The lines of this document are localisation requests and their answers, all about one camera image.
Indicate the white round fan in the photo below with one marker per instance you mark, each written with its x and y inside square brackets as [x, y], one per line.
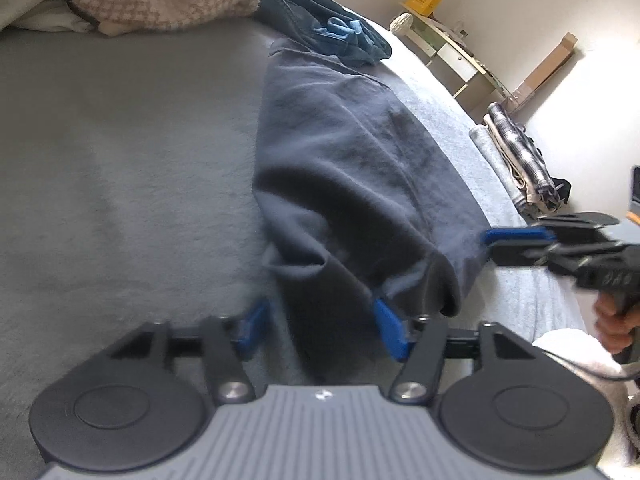
[401, 25]

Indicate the light blue garment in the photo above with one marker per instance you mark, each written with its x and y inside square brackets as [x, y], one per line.
[336, 29]

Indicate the person's right hand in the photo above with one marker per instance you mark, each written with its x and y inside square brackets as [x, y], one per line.
[614, 330]

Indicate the dark navy elastic-waist trousers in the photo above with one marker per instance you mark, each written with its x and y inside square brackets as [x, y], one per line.
[359, 203]

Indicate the white and green side table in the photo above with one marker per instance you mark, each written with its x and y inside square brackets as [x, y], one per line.
[445, 54]

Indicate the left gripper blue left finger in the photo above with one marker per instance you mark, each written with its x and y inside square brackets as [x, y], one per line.
[249, 330]

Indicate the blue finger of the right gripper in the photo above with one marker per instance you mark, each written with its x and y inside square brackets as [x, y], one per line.
[519, 252]
[535, 233]

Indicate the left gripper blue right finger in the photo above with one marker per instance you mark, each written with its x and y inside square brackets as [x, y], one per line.
[396, 330]

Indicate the folded plaid clothes stack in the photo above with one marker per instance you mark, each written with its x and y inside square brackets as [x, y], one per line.
[518, 164]

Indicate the blue denim jeans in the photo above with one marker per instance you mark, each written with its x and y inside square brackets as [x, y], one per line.
[296, 19]

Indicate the cardboard box strip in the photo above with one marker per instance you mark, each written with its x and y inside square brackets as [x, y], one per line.
[544, 70]

